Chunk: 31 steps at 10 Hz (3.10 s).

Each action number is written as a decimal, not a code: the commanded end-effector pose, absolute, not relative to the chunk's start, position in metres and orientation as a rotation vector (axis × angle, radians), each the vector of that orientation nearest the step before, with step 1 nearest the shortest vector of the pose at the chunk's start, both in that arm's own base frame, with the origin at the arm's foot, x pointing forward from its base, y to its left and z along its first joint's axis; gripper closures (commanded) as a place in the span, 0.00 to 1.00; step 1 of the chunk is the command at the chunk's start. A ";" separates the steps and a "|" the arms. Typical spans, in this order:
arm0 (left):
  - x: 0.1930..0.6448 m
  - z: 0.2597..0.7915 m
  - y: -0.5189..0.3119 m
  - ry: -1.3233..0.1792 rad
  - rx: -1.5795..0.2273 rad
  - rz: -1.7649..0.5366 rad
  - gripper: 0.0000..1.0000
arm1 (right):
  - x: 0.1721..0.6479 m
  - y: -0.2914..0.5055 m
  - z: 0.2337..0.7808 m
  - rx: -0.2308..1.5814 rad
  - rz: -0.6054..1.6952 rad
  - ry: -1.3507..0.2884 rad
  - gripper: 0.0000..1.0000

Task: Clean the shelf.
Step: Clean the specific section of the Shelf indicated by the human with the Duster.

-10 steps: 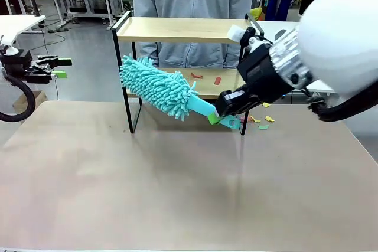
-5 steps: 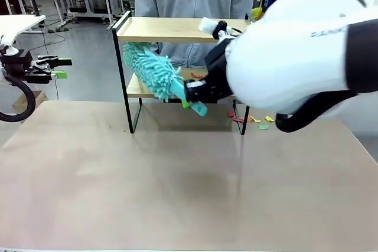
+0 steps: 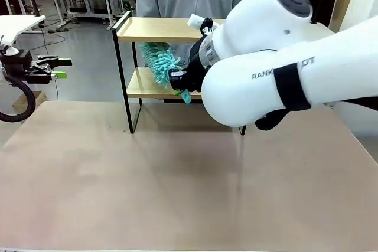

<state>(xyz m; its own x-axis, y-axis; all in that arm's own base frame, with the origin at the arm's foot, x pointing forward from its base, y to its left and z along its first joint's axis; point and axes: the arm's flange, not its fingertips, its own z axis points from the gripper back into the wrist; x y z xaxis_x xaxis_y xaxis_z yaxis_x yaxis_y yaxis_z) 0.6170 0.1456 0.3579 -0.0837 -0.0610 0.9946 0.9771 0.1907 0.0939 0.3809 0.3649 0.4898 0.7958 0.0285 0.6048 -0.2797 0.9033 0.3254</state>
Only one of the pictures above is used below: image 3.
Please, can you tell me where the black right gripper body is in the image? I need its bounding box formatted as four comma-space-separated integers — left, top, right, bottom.
177, 37, 210, 93

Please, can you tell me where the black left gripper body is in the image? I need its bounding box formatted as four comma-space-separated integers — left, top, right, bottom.
1, 51, 34, 84

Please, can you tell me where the teal microfibre duster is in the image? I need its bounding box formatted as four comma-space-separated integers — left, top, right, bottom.
139, 42, 193, 105

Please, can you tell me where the person's right forearm grey sleeve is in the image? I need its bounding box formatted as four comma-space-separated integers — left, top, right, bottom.
136, 0, 162, 18

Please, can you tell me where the brown cardboard box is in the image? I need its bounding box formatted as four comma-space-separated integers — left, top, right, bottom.
12, 91, 48, 114

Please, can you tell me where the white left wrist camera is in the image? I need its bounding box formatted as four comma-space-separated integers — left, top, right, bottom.
0, 35, 18, 57

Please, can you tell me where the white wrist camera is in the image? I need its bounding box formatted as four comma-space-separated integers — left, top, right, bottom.
188, 13, 221, 35
0, 35, 18, 57

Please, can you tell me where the black left arm cable sleeve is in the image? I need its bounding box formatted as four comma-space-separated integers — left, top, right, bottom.
0, 71, 37, 123

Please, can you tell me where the black arm cable sleeve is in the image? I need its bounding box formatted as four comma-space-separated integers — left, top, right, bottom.
0, 71, 37, 123
254, 106, 293, 131

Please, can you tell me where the black floor cable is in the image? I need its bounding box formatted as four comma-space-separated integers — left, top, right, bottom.
38, 24, 70, 43

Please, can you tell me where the wooden shelf black metal frame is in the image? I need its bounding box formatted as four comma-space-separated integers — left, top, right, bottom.
112, 11, 247, 136

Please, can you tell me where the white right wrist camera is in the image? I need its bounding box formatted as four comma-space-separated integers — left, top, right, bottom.
188, 13, 221, 35

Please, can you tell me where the black right arm cable sleeve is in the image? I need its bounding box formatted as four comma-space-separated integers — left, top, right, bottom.
254, 106, 293, 131

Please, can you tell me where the black velcro strap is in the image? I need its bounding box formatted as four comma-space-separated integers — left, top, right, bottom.
273, 63, 312, 112

